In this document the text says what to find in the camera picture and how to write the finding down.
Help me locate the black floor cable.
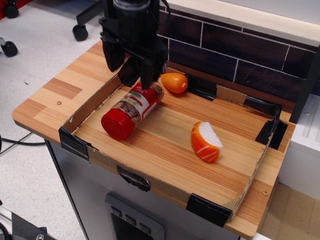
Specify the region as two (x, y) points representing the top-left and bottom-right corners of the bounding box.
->
(0, 131), (47, 156)

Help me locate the black metal bracket corner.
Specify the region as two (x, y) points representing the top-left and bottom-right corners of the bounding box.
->
(0, 201), (56, 240)

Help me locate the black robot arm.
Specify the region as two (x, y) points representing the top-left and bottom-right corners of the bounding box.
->
(99, 0), (169, 89)

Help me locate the basil bottle red lid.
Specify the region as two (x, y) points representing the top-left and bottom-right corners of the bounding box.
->
(100, 80), (165, 142)

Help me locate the dark brick backsplash panel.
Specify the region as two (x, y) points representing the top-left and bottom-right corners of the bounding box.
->
(102, 0), (320, 125)

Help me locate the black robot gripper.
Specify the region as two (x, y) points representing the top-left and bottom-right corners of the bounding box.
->
(99, 0), (169, 90)

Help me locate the orange toy carrot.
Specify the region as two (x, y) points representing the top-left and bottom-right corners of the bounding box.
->
(160, 72), (189, 94)

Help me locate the grey control panel with buttons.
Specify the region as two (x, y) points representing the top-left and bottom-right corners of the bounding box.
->
(105, 193), (166, 240)

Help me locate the toy salmon sushi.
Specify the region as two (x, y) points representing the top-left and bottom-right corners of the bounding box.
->
(191, 121), (223, 163)

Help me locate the black caster wheel left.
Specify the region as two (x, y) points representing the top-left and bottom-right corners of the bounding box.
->
(0, 37), (18, 57)

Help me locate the cardboard fence with black tape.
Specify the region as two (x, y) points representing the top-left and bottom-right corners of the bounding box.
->
(58, 53), (289, 228)

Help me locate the white side cabinet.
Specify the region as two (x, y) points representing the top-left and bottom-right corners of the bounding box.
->
(278, 94), (320, 200)

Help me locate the black office chair base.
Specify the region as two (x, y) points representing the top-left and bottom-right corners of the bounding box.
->
(72, 0), (103, 42)

